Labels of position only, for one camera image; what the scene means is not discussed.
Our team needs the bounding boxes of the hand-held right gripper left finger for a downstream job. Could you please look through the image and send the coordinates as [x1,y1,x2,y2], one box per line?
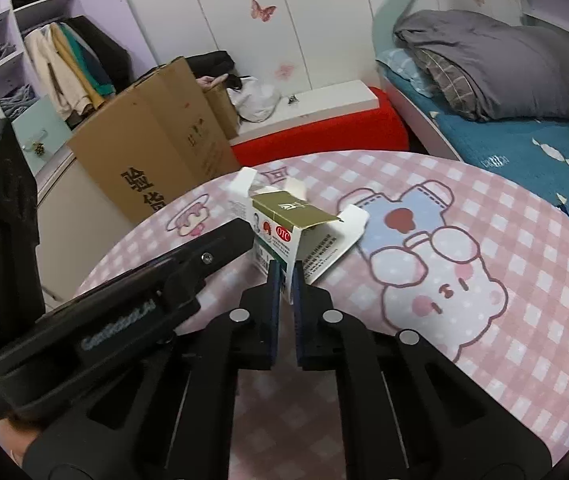
[24,260,281,480]

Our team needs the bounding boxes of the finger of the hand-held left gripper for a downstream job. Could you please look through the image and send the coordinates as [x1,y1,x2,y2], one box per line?
[77,217,256,306]

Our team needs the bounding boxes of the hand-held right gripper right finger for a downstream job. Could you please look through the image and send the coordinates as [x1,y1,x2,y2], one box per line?
[295,265,550,480]

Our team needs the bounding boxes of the green white medicine box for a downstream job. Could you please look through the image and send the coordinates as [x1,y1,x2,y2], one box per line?
[224,166,370,306]

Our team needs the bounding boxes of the beige cabinet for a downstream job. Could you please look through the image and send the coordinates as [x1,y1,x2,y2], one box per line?
[34,152,135,306]

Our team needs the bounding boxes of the teal drawer unit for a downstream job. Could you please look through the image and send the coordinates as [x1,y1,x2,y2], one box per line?
[11,94,74,177]

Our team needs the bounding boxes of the grey folded clothes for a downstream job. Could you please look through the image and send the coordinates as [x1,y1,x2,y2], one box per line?
[0,84,38,117]

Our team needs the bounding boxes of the large cardboard box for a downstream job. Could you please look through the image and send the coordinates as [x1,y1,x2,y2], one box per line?
[66,56,241,225]

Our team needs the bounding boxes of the small cardboard box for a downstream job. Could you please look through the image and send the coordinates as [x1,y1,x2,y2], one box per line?
[203,82,241,141]

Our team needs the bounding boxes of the cream hanging jacket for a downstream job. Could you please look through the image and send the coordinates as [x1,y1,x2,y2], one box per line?
[23,27,92,117]

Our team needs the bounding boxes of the mustard hanging garment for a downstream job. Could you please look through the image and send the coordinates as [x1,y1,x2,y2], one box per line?
[49,24,105,108]

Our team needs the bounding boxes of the white plastic bag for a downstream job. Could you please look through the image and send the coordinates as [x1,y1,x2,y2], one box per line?
[234,76,282,123]

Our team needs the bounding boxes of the pink checkered tablecloth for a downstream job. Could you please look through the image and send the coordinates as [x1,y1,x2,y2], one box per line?
[72,150,569,480]

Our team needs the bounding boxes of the green hanging garment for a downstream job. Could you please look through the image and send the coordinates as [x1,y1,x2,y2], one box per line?
[59,22,118,97]

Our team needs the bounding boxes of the black hanging coat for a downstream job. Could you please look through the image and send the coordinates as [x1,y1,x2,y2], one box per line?
[67,15,132,92]

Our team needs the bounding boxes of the black clothes pile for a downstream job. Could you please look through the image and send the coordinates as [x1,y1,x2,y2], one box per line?
[184,50,238,86]

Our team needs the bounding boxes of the white wardrobe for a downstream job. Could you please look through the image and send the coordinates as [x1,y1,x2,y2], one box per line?
[109,0,415,106]

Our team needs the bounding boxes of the dark pink butterfly sticker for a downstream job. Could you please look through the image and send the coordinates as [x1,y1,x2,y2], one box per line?
[250,0,278,23]

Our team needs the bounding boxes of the blue checked pillow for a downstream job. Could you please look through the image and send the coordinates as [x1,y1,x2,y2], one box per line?
[375,49,438,98]

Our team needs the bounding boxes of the plaid pillow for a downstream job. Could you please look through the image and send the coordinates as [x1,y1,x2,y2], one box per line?
[421,49,475,111]

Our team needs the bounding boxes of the grey duvet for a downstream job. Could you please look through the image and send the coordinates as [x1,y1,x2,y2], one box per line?
[395,9,569,122]

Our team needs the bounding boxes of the teal bunk bed frame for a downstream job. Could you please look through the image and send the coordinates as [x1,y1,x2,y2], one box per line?
[371,0,569,162]

